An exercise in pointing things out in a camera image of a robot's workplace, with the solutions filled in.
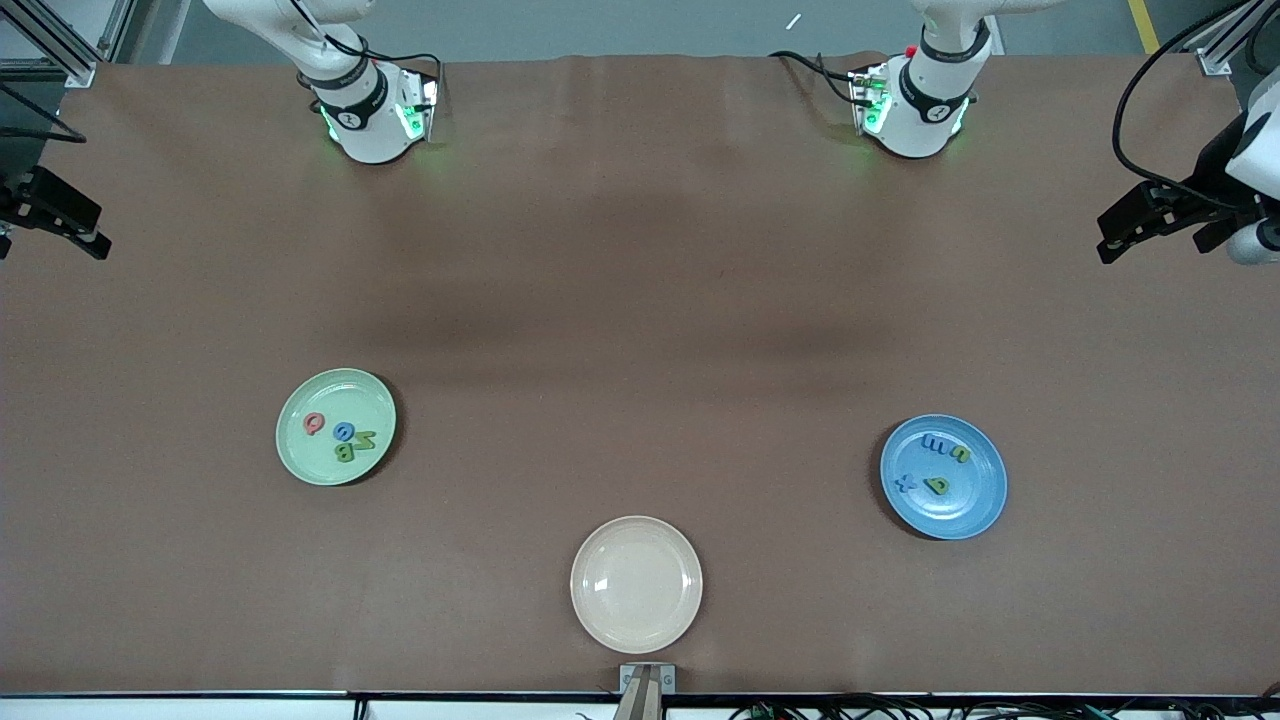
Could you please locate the blue plastic plate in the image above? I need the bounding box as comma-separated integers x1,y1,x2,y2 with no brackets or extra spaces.
880,414,1009,541

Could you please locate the green plastic plate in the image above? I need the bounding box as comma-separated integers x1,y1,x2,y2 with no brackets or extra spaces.
275,368,398,488

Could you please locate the brown table mat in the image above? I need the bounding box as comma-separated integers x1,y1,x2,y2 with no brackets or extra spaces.
0,52,1280,696

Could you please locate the beige plastic plate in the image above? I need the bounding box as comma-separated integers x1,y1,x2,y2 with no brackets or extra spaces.
570,515,704,655

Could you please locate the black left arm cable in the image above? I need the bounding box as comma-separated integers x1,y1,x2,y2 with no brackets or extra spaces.
1113,0,1280,216

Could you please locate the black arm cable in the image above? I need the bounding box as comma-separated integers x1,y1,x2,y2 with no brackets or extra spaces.
1113,0,1280,216
0,82,89,146

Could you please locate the aluminium frame profile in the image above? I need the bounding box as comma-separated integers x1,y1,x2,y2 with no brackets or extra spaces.
1195,0,1263,76
0,0,136,86

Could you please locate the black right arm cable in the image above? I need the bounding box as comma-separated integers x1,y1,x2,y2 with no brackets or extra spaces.
0,82,89,146

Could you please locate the black left base cable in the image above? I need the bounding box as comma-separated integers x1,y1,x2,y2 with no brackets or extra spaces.
768,50,863,106

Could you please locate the black base cable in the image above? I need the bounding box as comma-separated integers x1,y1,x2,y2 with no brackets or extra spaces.
768,50,863,106
385,55,444,89

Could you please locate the black right base cable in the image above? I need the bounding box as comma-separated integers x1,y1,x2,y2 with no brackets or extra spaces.
385,55,444,89

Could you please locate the black cable bundle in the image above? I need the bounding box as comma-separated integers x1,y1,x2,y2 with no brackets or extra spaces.
728,690,1280,720

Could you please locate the grey metal camera bracket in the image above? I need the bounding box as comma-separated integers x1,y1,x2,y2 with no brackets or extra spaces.
612,663,677,720

